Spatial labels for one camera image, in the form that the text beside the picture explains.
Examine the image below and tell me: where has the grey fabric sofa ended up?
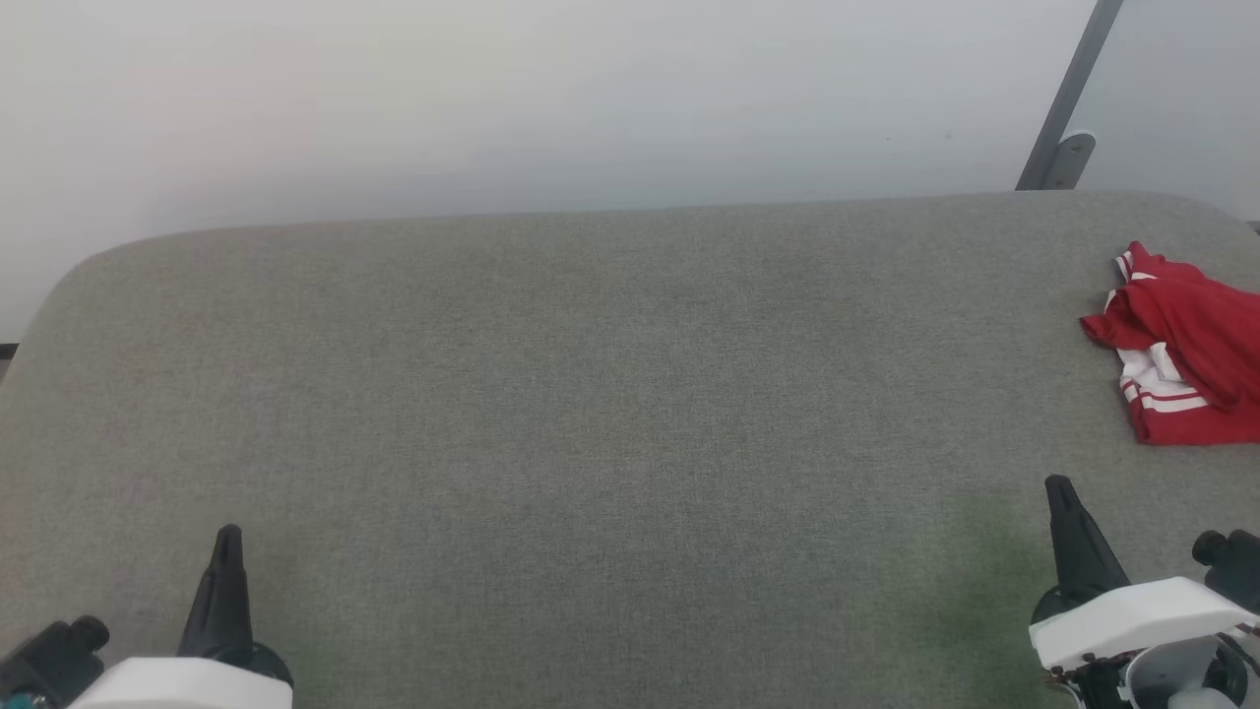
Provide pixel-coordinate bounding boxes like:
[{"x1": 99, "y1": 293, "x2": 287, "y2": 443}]
[{"x1": 0, "y1": 190, "x2": 1260, "y2": 709}]

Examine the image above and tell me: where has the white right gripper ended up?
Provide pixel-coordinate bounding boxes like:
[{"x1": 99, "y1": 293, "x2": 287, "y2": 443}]
[{"x1": 1031, "y1": 475, "x2": 1259, "y2": 709}]

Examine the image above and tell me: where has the grey metal bracket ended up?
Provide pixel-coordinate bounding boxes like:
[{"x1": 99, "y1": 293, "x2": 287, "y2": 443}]
[{"x1": 1043, "y1": 131, "x2": 1097, "y2": 191}]

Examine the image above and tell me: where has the red number 23 basketball jersey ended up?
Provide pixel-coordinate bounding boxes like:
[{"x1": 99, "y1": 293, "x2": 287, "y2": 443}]
[{"x1": 1080, "y1": 240, "x2": 1260, "y2": 446}]

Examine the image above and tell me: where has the grey metal pole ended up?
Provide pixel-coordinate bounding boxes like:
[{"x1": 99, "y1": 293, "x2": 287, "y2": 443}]
[{"x1": 1015, "y1": 0, "x2": 1125, "y2": 191}]

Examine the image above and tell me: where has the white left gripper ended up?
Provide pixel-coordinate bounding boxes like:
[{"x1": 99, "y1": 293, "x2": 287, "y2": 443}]
[{"x1": 69, "y1": 525, "x2": 293, "y2": 709}]

